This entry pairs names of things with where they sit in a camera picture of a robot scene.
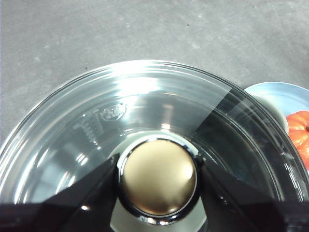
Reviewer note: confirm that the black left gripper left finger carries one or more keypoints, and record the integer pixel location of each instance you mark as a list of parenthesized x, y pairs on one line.
[(79, 205)]

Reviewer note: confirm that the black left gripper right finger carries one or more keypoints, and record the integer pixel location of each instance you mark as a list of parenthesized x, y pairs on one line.
[(231, 205)]

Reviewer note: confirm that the orange pumpkin with green stem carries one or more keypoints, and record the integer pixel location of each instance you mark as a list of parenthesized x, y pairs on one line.
[(299, 131)]

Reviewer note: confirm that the glass lid with green knob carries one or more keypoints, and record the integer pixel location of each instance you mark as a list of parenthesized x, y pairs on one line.
[(144, 96)]

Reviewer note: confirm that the blue plate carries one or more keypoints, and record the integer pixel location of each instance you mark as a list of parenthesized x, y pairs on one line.
[(289, 96)]

